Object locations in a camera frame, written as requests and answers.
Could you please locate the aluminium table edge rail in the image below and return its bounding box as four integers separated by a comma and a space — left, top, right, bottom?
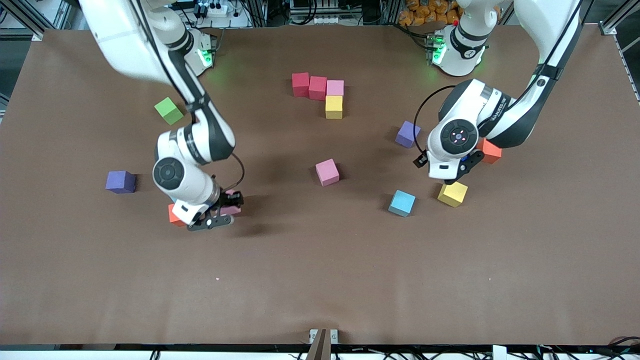
614, 35, 640, 103

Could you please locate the blue foam block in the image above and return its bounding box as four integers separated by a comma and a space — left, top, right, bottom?
388, 189, 416, 217

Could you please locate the bag of orange snacks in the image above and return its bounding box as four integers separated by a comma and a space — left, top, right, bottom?
399, 0, 466, 27

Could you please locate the purple foam block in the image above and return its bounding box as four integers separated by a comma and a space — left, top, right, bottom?
395, 120, 422, 149
105, 170, 137, 194

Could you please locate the white power strip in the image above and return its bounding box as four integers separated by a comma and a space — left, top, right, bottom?
196, 1, 231, 19

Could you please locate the yellow foam block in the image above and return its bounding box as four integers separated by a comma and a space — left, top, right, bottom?
325, 95, 344, 120
437, 181, 469, 208

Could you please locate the red foam block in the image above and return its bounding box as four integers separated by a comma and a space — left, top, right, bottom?
292, 72, 311, 98
308, 76, 328, 101

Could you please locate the aluminium frame profile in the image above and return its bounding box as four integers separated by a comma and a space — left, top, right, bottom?
14, 0, 76, 42
600, 0, 640, 36

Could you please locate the small metal bracket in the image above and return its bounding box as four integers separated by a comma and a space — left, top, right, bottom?
309, 328, 339, 345

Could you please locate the grey camera mount pole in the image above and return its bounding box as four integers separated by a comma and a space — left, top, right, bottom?
306, 328, 332, 360

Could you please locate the paper table cover sheet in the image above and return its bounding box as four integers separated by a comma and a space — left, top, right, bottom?
0, 25, 640, 347

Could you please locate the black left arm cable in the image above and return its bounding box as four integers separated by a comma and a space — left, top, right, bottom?
413, 85, 460, 156

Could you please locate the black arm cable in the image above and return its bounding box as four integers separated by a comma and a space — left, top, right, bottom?
227, 151, 246, 193
413, 85, 460, 156

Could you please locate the equipment rack with cables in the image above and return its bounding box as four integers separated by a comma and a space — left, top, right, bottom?
290, 0, 361, 26

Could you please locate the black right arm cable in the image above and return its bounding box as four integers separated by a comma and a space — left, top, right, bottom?
227, 151, 246, 193

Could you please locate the green foam block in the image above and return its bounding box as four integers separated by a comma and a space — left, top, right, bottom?
154, 97, 184, 126

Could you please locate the pink notched foam block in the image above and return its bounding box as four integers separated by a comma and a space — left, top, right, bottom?
220, 189, 242, 216

